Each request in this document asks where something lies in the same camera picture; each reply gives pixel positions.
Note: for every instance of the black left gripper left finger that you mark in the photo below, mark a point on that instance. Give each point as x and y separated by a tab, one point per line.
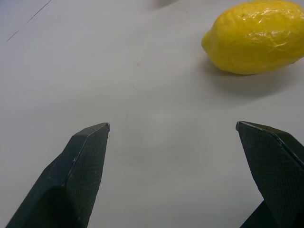
71	180

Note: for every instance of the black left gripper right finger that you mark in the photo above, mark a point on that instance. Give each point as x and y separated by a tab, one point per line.
278	171

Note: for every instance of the yellow lemon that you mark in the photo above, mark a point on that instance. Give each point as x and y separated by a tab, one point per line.
255	38

